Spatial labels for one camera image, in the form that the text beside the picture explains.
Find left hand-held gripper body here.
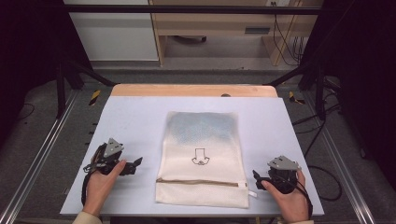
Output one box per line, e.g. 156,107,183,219
90,137,130,175

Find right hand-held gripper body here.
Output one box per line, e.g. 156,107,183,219
262,155,303,195

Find white mesh laundry bag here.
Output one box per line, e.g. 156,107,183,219
154,110,258,209

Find person's right hand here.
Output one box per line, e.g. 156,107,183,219
261,170,309,224

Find person's left hand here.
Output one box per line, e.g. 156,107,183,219
81,159,127,217

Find white table mat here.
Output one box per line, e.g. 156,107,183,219
59,95,325,218

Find yellow black tape piece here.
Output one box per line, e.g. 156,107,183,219
88,89,102,106
288,91,306,105

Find white cabinet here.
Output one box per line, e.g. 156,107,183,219
63,0,160,62

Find black curtain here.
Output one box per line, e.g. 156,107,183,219
0,0,93,148
300,0,396,190

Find grey desk label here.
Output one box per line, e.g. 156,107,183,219
244,27,272,35

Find light wooden desk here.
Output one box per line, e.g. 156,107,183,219
148,0,323,67

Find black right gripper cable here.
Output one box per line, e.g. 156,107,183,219
294,178,314,219

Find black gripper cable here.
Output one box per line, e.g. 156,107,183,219
80,144,106,207
294,178,314,219

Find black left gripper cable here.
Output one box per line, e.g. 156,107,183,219
80,144,106,207

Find aluminium floor rail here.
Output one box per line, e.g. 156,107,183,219
302,92,377,224
0,89,79,224

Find black metal frame stand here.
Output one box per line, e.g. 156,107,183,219
55,60,117,119
266,60,328,121

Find thin black floor cable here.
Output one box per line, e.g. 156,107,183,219
18,103,35,121

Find black hanging desk cables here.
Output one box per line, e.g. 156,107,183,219
272,2,305,67

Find black horizontal frame bar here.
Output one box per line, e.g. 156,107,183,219
61,4,323,16

